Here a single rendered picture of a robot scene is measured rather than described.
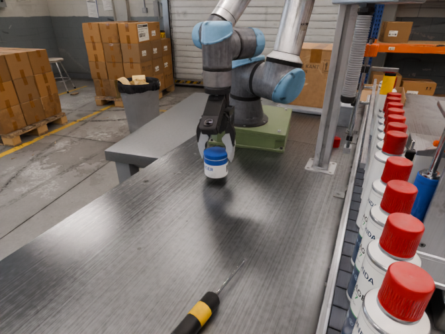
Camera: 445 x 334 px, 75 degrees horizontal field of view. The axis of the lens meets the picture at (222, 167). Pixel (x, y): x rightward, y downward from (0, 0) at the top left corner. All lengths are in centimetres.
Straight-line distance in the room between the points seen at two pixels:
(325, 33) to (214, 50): 455
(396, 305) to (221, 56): 61
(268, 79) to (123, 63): 372
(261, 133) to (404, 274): 81
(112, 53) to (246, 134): 372
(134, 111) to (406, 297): 315
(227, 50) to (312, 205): 44
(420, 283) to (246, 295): 34
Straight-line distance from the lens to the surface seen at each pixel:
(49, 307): 62
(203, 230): 68
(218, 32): 74
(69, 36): 725
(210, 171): 82
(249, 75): 101
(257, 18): 531
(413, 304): 28
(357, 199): 76
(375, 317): 30
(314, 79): 151
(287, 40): 97
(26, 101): 394
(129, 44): 445
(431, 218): 52
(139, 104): 325
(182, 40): 573
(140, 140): 118
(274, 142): 104
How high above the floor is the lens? 127
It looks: 28 degrees down
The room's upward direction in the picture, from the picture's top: straight up
